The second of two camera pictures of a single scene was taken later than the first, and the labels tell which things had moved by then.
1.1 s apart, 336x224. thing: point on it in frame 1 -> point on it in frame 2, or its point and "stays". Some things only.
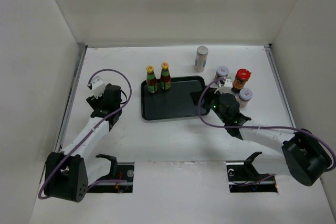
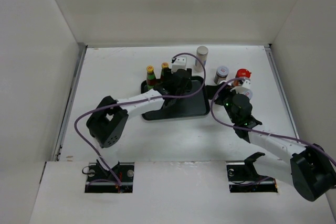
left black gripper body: (97, 103) -> (186, 88)
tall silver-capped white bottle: (201, 58) stays
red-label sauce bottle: (151, 81) stays
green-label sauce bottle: (165, 77) stays
